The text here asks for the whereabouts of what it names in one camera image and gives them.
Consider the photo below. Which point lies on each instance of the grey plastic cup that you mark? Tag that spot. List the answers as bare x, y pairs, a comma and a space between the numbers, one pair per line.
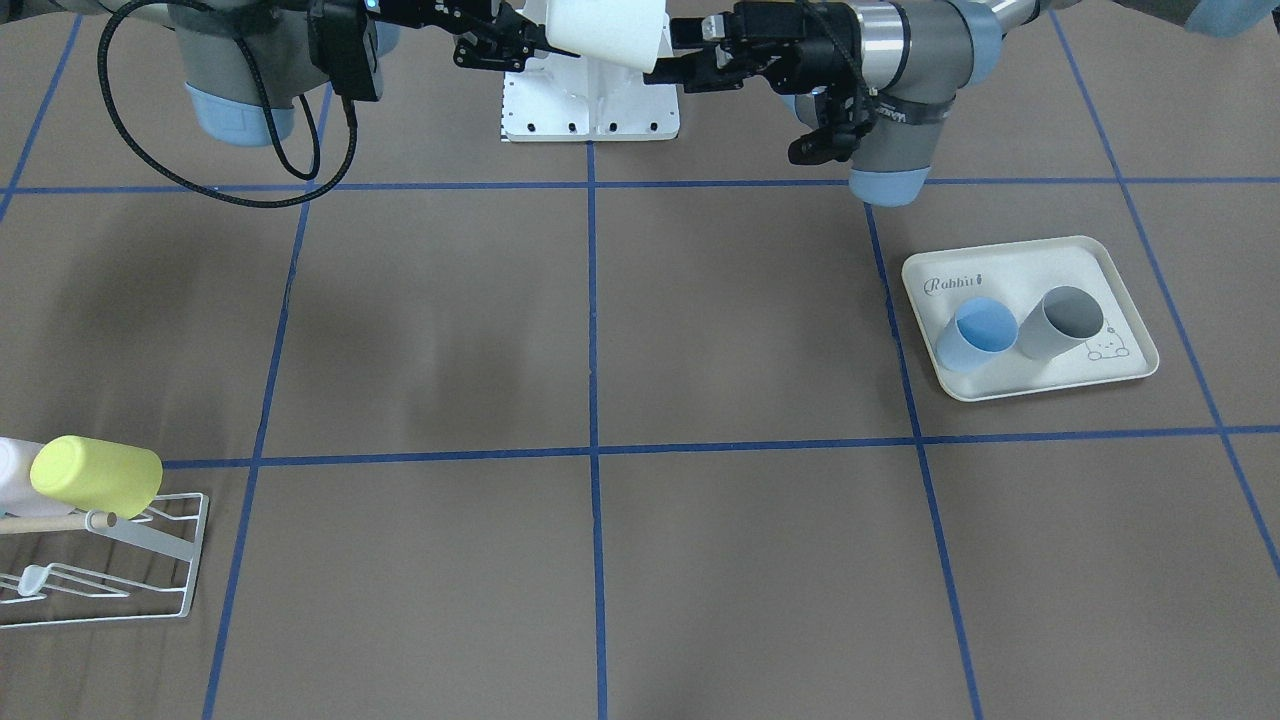
1065, 318

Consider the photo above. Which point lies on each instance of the yellow plastic cup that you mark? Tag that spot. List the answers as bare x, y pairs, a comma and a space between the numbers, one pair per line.
97, 475

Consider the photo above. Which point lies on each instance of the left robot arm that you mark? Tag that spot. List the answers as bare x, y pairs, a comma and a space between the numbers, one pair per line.
873, 82

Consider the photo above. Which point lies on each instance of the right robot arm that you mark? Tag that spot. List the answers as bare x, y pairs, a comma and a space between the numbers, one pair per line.
247, 61

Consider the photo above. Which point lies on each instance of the cream plastic cup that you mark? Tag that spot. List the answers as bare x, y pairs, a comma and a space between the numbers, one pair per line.
625, 33

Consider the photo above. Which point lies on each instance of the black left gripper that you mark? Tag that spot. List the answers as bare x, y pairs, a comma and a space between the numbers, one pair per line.
806, 32

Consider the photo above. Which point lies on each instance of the blue plastic cup front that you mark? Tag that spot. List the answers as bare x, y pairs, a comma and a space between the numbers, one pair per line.
980, 329

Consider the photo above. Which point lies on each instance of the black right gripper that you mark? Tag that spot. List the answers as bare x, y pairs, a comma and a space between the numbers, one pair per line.
422, 14

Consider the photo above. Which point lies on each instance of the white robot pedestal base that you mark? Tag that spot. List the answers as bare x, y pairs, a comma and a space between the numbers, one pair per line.
558, 99

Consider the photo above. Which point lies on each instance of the cream plastic tray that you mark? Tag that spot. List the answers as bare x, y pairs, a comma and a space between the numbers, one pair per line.
1018, 318

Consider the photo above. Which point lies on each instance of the pink plastic cup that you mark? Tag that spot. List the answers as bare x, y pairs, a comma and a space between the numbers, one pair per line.
18, 496

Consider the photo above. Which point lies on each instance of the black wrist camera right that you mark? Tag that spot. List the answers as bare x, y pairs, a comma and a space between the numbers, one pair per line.
343, 44

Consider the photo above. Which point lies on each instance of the white wire cup rack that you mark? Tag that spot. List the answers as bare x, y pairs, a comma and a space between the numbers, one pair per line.
90, 567

